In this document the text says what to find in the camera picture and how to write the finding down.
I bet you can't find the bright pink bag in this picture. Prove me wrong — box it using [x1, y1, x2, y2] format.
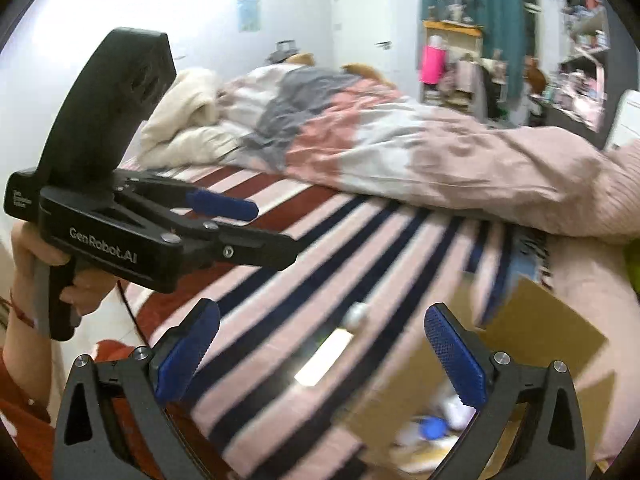
[420, 42, 446, 86]

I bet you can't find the pink ribbed pillow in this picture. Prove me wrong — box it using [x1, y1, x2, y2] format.
[545, 235, 640, 471]

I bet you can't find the black office chair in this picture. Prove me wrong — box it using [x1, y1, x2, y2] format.
[480, 62, 511, 121]

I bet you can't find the yellow shelf unit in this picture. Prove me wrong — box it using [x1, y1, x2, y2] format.
[421, 20, 485, 111]

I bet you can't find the white earbuds case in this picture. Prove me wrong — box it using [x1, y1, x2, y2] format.
[440, 395, 476, 423]

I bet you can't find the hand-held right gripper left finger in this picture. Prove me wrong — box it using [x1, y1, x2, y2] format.
[52, 298, 221, 480]

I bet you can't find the pink grey patchwork duvet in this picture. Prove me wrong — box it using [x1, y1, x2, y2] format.
[217, 66, 640, 241]

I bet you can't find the glass display case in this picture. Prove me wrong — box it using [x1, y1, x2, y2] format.
[434, 0, 473, 23]

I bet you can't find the dark cluttered bookshelf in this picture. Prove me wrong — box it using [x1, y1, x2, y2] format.
[557, 0, 616, 133]

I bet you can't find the red string bracelet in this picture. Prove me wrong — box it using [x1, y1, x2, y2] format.
[0, 290, 37, 327]

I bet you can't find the gold rectangular case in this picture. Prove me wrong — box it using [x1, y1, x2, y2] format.
[295, 327, 353, 387]

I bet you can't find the teal curtain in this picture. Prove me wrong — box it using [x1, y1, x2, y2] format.
[420, 0, 526, 91]

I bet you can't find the white door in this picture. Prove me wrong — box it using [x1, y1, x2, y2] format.
[331, 0, 393, 68]

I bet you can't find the black cable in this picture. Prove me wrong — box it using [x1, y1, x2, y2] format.
[117, 280, 143, 348]

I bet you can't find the person's left forearm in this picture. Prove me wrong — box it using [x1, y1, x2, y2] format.
[0, 305, 56, 423]

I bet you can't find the cream fluffy blanket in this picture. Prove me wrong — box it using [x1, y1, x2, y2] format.
[140, 67, 221, 141]

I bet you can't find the white bed headboard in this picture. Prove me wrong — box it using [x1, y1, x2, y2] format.
[605, 89, 640, 151]

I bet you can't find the blue white contact lens case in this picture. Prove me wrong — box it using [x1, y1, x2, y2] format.
[417, 415, 451, 441]

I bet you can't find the small white round jar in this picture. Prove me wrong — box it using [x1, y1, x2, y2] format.
[345, 302, 371, 332]

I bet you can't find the green plush toy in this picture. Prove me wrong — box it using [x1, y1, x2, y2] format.
[622, 245, 640, 306]

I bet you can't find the person's left hand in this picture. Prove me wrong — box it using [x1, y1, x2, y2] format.
[10, 220, 118, 326]

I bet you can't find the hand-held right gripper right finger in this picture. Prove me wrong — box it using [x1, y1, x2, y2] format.
[424, 302, 587, 480]

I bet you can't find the light blue wall poster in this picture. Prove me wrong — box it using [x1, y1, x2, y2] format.
[236, 0, 263, 33]

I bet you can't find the striped fleece blanket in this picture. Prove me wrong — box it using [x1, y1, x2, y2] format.
[120, 157, 556, 480]

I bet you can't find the brown cardboard box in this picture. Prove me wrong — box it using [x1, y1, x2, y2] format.
[330, 275, 616, 480]

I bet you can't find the brown round plush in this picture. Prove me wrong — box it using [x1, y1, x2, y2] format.
[522, 57, 548, 93]

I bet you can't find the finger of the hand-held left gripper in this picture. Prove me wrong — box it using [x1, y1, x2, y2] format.
[115, 190, 298, 271]
[117, 170, 258, 222]

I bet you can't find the beige patterned quilt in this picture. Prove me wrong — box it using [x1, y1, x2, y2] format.
[137, 125, 251, 168]

